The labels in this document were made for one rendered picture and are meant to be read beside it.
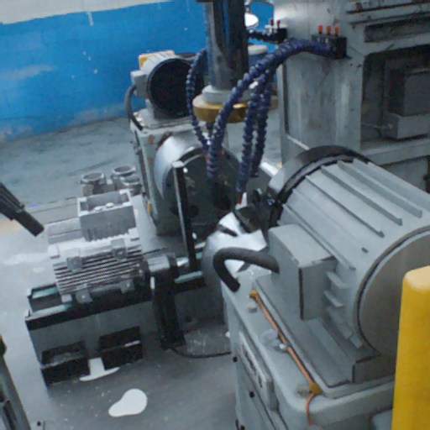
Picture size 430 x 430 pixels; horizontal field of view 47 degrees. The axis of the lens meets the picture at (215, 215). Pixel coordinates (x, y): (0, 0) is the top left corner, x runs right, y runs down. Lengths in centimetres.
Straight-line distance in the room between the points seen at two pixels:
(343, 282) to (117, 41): 630
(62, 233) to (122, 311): 24
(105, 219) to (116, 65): 566
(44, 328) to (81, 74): 556
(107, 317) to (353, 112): 73
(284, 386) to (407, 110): 74
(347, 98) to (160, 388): 73
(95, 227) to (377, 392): 73
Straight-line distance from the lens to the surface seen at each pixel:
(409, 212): 52
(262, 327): 67
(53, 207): 139
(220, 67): 109
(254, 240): 87
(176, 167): 99
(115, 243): 111
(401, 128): 117
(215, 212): 146
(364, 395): 60
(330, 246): 53
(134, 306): 122
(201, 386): 111
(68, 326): 123
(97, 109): 672
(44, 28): 650
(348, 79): 105
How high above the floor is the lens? 159
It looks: 26 degrees down
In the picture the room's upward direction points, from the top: 7 degrees counter-clockwise
